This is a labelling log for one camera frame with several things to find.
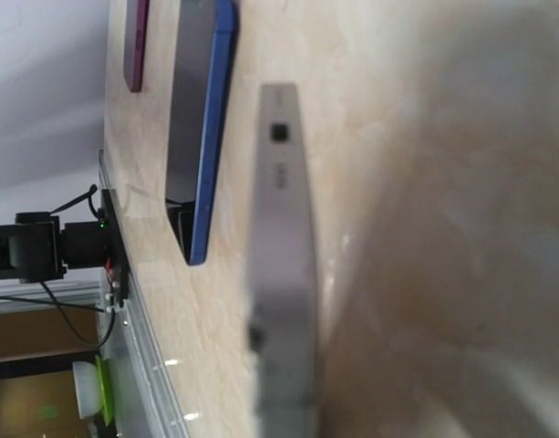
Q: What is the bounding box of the front aluminium rail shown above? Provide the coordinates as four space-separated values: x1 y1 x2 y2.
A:
99 150 190 437

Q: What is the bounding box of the green and white bowl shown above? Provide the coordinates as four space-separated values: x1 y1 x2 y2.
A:
72 355 114 426

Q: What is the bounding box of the blue phone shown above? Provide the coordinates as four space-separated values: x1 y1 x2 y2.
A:
165 1 238 266

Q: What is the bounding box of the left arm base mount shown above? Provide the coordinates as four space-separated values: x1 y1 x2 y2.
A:
0 185 130 307

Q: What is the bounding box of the black phone red case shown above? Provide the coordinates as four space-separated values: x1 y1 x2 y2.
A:
123 0 150 93

